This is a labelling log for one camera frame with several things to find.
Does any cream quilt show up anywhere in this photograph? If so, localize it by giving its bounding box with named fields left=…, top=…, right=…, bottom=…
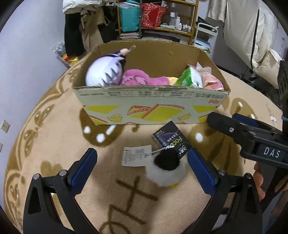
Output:
left=254, top=48, right=283, bottom=77

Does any white paper tag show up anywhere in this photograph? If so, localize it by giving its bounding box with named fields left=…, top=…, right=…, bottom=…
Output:
left=121, top=145, right=153, bottom=167

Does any green snack packet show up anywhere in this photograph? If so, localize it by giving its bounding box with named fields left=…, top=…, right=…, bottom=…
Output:
left=174, top=66, right=204, bottom=88

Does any plastic bag of toys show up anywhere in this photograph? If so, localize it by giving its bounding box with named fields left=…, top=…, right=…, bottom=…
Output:
left=53, top=40, right=79, bottom=67

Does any black hanging garment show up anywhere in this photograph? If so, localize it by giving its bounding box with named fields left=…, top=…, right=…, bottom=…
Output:
left=98, top=9, right=118, bottom=43

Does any white hanging duvet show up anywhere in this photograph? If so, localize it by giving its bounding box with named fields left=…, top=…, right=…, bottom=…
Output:
left=223, top=0, right=278, bottom=75

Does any white cart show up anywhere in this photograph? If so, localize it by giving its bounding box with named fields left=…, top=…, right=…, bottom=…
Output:
left=195, top=22, right=219, bottom=53

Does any red patterned bag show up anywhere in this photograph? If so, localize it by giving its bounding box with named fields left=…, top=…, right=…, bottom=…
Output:
left=141, top=3, right=168, bottom=28

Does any pink swirl plush toy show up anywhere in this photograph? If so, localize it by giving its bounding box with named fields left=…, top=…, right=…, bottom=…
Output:
left=197, top=62, right=224, bottom=91

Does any purple white plush doll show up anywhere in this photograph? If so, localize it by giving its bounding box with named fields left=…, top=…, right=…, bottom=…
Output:
left=85, top=46, right=136, bottom=87

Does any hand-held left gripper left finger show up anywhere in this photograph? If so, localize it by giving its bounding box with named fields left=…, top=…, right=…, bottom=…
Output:
left=22, top=148, right=98, bottom=234

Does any teal bag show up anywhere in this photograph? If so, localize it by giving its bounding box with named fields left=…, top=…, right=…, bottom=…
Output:
left=119, top=2, right=140, bottom=32

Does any white puffer jacket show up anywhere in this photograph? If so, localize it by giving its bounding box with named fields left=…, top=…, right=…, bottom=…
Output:
left=62, top=0, right=117, bottom=14

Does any beige trench coat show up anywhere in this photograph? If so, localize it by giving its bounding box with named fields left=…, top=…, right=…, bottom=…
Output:
left=79, top=12, right=104, bottom=53

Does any black coat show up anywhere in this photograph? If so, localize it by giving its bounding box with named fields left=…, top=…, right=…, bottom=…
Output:
left=64, top=13, right=85, bottom=56

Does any group of white bottles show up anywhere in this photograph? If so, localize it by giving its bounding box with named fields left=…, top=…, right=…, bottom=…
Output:
left=169, top=12, right=192, bottom=32

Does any cardboard box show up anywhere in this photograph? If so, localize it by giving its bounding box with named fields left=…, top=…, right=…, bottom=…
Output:
left=72, top=40, right=231, bottom=125

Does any black tissue packet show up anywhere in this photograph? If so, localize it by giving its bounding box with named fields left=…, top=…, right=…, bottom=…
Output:
left=152, top=121, right=192, bottom=161

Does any stack of books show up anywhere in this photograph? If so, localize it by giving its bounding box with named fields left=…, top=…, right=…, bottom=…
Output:
left=119, top=32, right=140, bottom=40

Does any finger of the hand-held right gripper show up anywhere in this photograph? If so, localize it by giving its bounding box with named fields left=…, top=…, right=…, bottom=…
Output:
left=233, top=114, right=283, bottom=135
left=206, top=112, right=261, bottom=150

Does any yellow shelf rack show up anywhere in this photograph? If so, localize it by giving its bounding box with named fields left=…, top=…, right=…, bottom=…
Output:
left=116, top=0, right=198, bottom=45

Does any person's right hand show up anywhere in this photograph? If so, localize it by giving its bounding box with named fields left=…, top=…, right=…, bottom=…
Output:
left=254, top=162, right=266, bottom=201

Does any black white penguin plush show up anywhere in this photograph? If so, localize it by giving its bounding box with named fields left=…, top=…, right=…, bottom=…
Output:
left=145, top=148, right=188, bottom=188

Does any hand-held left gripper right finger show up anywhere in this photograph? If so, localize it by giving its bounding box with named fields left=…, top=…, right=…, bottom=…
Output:
left=187, top=148, right=264, bottom=234

